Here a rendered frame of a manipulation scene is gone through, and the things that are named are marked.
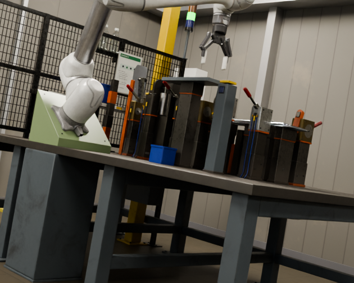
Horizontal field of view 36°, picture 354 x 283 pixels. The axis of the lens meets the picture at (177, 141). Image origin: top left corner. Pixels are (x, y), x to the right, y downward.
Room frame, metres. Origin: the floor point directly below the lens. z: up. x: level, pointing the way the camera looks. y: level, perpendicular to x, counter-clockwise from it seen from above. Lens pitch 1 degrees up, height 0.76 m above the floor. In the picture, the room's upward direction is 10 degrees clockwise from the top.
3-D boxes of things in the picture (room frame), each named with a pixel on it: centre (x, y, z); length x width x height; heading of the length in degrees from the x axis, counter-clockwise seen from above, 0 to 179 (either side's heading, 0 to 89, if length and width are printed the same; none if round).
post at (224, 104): (2.69, -0.20, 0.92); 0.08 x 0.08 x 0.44; 41
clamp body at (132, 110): (3.51, 0.31, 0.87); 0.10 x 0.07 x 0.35; 131
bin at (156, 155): (2.83, 0.06, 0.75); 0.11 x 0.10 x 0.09; 41
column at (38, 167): (2.98, 0.60, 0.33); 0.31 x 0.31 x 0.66; 46
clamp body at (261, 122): (2.71, -0.38, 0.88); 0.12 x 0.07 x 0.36; 131
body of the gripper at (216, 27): (2.81, -0.12, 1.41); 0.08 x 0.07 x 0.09; 123
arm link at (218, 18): (2.81, -0.12, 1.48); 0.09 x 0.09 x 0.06
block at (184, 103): (2.88, -0.03, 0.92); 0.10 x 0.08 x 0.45; 41
